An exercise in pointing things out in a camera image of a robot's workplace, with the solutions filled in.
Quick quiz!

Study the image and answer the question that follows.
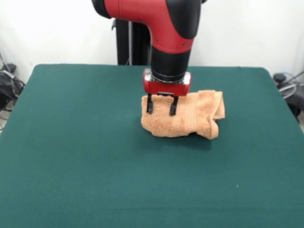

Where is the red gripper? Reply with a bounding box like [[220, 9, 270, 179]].
[[142, 69, 192, 116]]

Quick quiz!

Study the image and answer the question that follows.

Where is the orange terry towel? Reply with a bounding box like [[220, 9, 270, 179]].
[[140, 89, 226, 140]]

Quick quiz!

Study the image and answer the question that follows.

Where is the dark green table cloth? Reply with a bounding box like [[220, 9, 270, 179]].
[[0, 63, 304, 228]]

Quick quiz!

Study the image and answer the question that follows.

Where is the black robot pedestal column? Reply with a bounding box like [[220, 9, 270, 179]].
[[111, 18, 153, 66]]

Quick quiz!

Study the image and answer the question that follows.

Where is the grey cable coil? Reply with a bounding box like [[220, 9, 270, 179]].
[[276, 71, 304, 98]]

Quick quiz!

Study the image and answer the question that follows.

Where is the black cable bundle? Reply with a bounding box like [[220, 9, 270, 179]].
[[0, 68, 26, 112]]

